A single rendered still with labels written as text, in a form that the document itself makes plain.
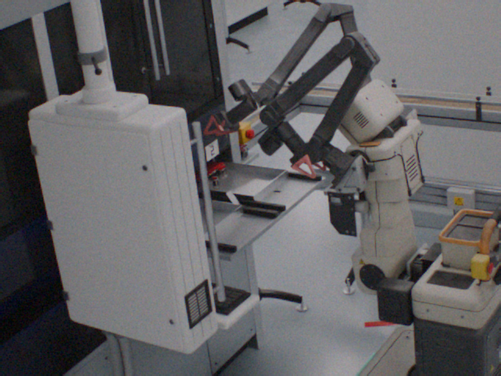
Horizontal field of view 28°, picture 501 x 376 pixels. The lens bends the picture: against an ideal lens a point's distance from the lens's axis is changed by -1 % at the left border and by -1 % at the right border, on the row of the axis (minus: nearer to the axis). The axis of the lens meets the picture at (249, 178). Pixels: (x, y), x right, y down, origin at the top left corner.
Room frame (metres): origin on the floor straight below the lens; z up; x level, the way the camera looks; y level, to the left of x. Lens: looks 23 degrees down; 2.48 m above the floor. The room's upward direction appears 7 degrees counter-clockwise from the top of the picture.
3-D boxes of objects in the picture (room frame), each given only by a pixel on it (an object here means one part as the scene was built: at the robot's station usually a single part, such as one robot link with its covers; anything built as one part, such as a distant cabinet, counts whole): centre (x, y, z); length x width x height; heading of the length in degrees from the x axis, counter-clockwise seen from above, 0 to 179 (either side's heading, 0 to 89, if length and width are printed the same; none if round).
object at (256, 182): (3.70, 0.06, 0.90); 0.34 x 0.26 x 0.04; 55
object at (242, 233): (3.52, 0.10, 0.87); 0.70 x 0.48 x 0.02; 145
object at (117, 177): (2.83, 0.40, 1.19); 0.50 x 0.19 x 0.78; 54
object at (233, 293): (3.01, 0.24, 0.82); 0.40 x 0.14 x 0.02; 54
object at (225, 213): (3.42, 0.25, 0.90); 0.34 x 0.26 x 0.04; 55
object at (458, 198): (4.10, -0.93, 0.50); 0.12 x 0.05 x 0.09; 55
